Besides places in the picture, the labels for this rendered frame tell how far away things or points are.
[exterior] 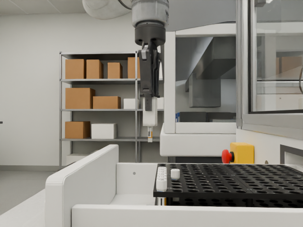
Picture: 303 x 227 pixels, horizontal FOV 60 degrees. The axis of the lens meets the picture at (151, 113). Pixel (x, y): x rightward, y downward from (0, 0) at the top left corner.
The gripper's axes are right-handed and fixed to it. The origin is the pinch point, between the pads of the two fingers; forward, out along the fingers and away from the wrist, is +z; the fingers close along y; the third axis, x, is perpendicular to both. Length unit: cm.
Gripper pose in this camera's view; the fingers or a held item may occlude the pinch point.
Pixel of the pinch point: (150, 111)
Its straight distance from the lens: 63.4
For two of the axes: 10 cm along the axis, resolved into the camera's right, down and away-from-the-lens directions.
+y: 2.3, 0.0, 9.7
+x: -9.7, 0.0, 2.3
